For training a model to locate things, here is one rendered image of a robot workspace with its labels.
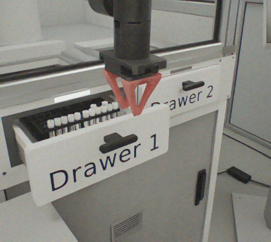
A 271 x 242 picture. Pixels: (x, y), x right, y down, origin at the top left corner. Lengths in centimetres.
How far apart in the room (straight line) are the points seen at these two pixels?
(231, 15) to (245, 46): 145
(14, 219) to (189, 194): 66
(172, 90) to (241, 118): 176
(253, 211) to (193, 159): 80
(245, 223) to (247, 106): 104
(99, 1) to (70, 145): 23
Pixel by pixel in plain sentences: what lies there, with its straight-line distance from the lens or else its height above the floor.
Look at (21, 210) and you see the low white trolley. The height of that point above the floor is 76.
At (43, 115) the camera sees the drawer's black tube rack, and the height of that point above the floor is 90.
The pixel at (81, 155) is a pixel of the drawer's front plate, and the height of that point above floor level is 89.
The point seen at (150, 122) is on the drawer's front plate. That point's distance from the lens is 59.
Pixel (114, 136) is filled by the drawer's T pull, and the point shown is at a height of 91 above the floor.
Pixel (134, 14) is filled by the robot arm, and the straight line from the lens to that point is 44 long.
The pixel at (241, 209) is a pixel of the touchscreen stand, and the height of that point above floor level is 3.
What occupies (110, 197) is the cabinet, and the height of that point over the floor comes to 61.
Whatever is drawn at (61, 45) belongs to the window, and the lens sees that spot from 62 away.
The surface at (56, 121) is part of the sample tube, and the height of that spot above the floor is 91.
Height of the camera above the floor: 117
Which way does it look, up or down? 23 degrees down
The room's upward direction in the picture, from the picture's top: straight up
